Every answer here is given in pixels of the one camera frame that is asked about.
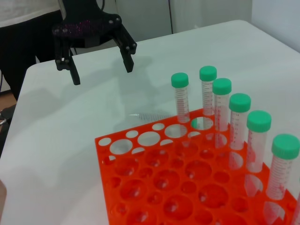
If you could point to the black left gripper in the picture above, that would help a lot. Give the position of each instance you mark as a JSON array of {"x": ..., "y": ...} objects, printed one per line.
[{"x": 86, "y": 25}]

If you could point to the orange test tube rack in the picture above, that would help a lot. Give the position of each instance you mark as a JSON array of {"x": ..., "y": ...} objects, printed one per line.
[{"x": 106, "y": 168}]

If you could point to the person in beige shirt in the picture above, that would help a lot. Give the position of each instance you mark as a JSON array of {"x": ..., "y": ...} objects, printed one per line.
[{"x": 23, "y": 11}]

